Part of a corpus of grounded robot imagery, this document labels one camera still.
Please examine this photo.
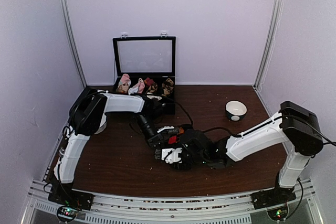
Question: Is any beige brown argyle sock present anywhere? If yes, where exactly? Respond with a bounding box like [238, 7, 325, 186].
[162, 78, 174, 97]

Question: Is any red orange argyle sock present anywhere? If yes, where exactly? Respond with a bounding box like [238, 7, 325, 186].
[168, 128, 185, 145]

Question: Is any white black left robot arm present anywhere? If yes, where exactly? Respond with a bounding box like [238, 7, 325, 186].
[50, 87, 184, 184]

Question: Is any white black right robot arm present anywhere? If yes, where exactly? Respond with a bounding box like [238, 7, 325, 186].
[153, 101, 323, 204]

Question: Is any white sock in box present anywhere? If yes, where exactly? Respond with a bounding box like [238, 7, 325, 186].
[148, 95, 162, 101]

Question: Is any brown patterned rolled sock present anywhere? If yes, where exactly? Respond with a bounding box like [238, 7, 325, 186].
[147, 82, 158, 94]

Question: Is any white pink sock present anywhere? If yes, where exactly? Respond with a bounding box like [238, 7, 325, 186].
[128, 78, 145, 95]

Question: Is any white bowl dark outside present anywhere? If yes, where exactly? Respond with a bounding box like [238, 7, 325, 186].
[225, 101, 247, 122]

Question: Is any dark red rolled sock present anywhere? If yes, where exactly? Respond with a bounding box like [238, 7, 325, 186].
[144, 77, 155, 87]

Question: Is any white fluted bowl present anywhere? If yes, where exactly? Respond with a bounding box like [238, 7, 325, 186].
[96, 121, 107, 134]

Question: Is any pink rolled sock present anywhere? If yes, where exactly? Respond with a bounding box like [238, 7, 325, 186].
[117, 73, 131, 93]

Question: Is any black box with glass lid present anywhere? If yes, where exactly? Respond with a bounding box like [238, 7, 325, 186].
[112, 36, 176, 115]

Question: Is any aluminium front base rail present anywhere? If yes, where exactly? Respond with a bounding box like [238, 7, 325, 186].
[20, 178, 323, 224]

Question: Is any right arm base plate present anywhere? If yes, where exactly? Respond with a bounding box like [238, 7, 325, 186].
[251, 187, 296, 209]

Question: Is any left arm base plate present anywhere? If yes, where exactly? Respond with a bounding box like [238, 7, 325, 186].
[48, 175, 94, 210]

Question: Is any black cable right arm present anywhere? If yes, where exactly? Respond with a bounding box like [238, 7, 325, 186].
[280, 111, 336, 147]

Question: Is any aluminium frame post left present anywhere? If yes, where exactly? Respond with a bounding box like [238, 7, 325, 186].
[60, 0, 87, 88]

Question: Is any aluminium frame post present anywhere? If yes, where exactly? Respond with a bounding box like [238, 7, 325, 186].
[60, 0, 87, 88]
[254, 0, 283, 91]

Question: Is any aluminium frame post right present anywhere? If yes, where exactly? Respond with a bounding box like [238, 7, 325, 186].
[254, 0, 283, 91]

